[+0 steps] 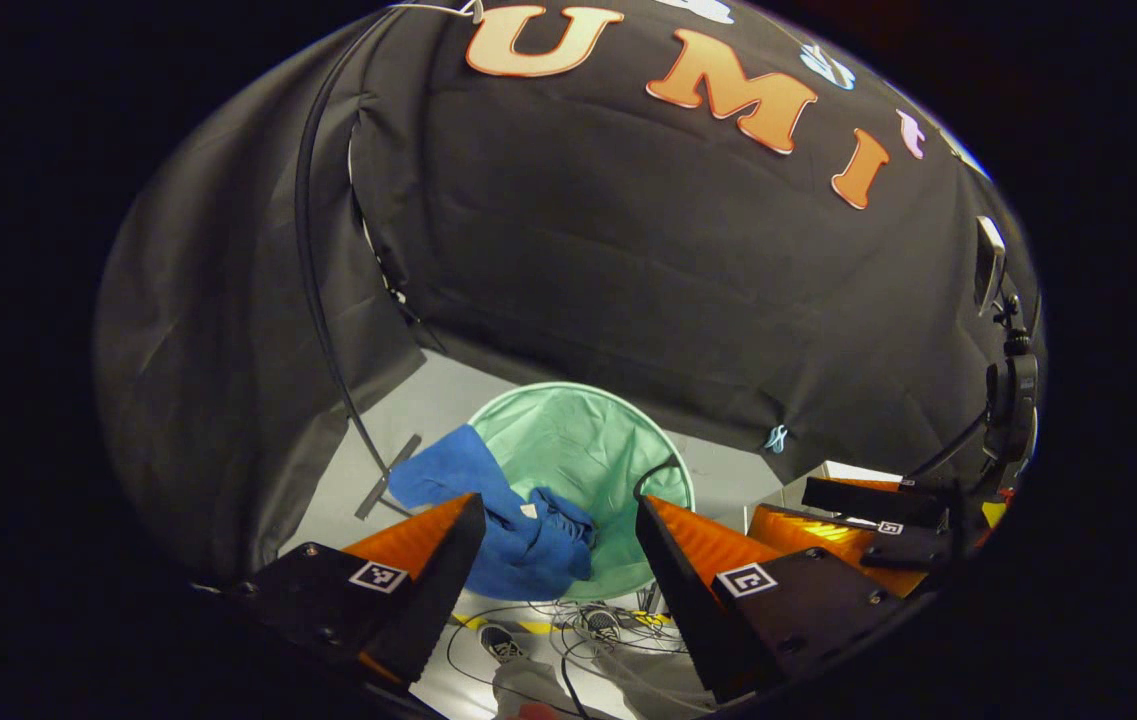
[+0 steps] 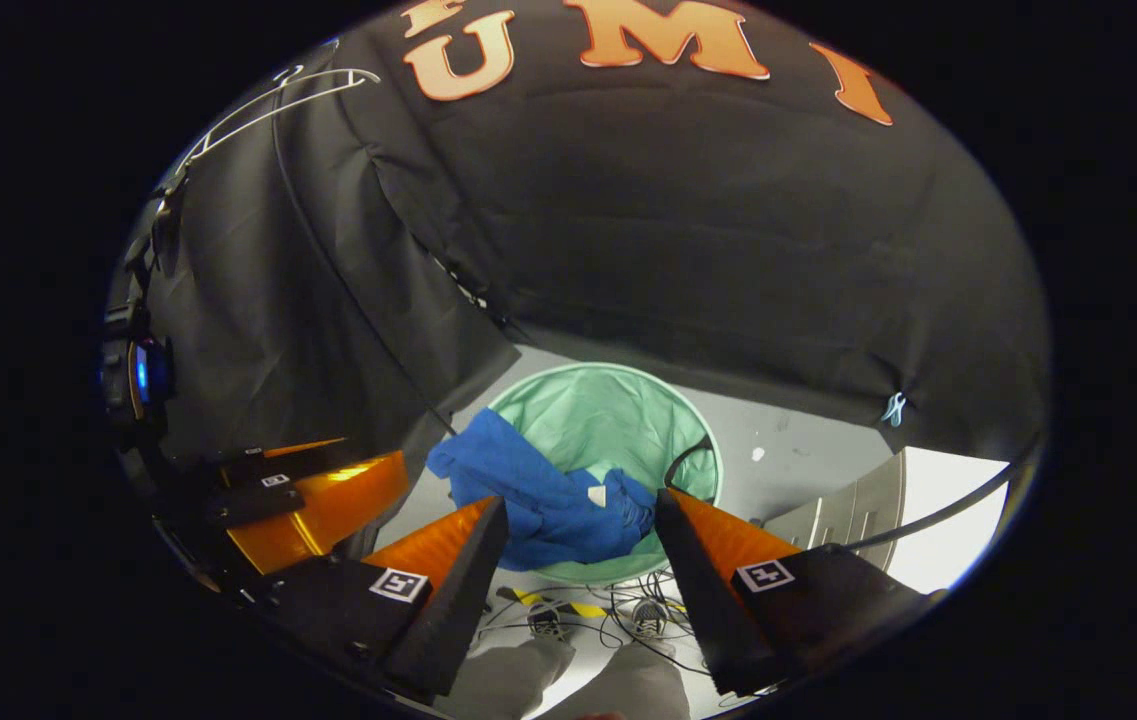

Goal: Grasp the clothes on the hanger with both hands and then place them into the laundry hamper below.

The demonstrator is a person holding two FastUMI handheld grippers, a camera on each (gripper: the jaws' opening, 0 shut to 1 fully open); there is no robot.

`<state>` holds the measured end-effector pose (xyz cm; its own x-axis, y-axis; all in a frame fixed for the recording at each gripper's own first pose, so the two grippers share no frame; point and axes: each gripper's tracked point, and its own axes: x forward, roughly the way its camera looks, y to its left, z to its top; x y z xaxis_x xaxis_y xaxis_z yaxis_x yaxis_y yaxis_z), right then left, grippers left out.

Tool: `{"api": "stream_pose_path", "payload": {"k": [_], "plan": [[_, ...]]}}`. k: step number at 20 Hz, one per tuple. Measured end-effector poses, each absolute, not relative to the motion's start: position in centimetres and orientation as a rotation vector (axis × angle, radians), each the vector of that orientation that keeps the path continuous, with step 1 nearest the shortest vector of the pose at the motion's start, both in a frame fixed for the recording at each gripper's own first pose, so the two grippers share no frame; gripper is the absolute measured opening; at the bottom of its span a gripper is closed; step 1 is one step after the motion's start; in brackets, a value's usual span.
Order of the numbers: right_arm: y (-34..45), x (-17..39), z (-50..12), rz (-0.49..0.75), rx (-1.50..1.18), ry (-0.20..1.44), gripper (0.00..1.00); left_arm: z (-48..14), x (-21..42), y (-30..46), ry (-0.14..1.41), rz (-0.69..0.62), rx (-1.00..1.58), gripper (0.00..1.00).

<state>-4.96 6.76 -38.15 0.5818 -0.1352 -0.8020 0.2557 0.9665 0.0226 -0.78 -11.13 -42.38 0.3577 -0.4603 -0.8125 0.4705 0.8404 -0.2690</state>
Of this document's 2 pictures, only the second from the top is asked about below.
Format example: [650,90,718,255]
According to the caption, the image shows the blue corduroy jacket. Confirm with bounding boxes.
[426,407,659,573]

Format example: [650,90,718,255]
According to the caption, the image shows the white plastic hanger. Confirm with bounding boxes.
[173,65,382,186]

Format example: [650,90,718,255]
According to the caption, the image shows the yellow black striped tape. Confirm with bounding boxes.
[513,588,611,619]

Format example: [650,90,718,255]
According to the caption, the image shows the person's left leg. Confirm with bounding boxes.
[433,635,579,720]

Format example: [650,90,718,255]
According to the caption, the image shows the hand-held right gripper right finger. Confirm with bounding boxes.
[653,487,934,698]

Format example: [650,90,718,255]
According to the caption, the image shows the person's shoe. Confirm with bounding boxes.
[628,598,671,641]
[526,600,571,643]

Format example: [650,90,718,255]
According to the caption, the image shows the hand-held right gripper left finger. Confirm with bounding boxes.
[258,495,511,701]

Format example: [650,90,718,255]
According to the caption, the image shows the grey drawer cabinet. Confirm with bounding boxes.
[761,450,911,599]

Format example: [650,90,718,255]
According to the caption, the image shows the green mesh laundry hamper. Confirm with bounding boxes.
[483,362,724,586]

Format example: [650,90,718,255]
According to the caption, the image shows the person's leg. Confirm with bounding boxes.
[538,640,694,720]
[433,635,579,720]

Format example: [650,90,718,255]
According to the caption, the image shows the black floor cables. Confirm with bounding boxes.
[478,570,719,681]

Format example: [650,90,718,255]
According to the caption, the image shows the person's left shoe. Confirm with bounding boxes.
[526,600,571,643]

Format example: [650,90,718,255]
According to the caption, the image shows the person's right shoe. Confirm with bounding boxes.
[628,598,671,641]

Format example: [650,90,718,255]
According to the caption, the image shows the person's right leg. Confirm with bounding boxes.
[538,640,694,720]

